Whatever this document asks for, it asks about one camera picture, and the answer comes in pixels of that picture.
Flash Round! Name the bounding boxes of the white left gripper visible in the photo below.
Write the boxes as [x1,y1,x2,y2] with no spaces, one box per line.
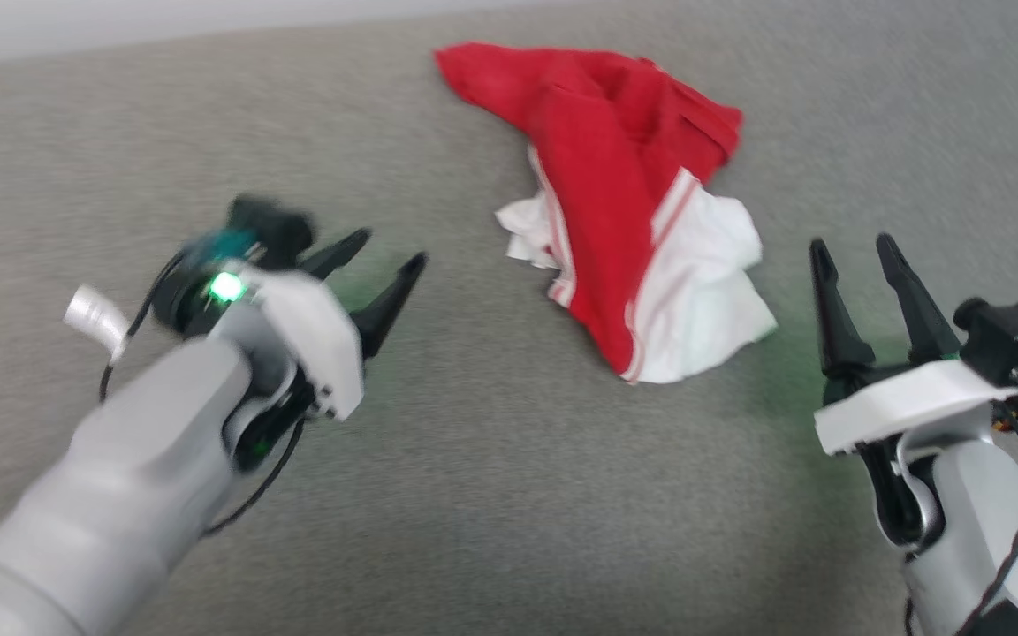
[152,227,429,423]

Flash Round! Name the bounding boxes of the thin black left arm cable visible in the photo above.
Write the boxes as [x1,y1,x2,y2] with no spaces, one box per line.
[99,253,308,538]

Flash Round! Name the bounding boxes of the red and white garment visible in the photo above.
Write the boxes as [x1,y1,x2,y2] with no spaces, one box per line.
[433,41,779,386]

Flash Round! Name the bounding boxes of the teal left camera connector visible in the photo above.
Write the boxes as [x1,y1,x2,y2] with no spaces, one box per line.
[180,226,260,268]

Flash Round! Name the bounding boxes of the white cable tag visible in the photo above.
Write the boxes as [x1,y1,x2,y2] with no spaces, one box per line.
[62,284,135,365]

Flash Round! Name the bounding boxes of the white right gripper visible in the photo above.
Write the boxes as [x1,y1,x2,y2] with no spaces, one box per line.
[808,232,1018,458]

